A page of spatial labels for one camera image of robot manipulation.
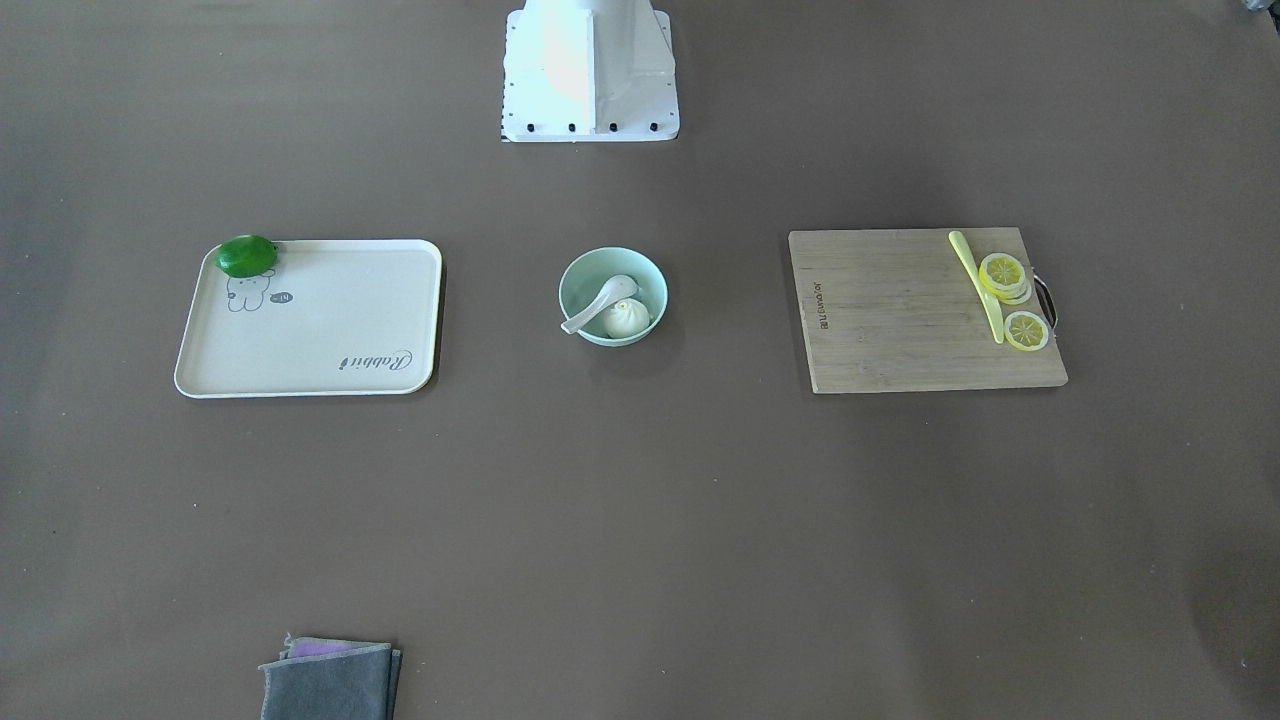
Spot white steamed bun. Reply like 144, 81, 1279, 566
600, 297, 652, 340

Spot white ceramic spoon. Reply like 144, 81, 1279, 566
561, 275, 637, 334

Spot light green bowl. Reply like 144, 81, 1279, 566
558, 247, 669, 347

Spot bamboo cutting board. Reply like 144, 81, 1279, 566
788, 228, 1068, 395

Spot cream plastic tray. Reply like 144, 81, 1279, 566
174, 238, 444, 398

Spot yellow plastic knife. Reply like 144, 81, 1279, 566
948, 231, 1005, 345

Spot stacked lemon slices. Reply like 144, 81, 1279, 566
978, 252, 1033, 306

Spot lemon slice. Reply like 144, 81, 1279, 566
1004, 311, 1052, 352

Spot grey folded cloth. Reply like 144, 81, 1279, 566
259, 635, 402, 719

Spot white camera pole base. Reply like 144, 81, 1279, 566
500, 1, 681, 143

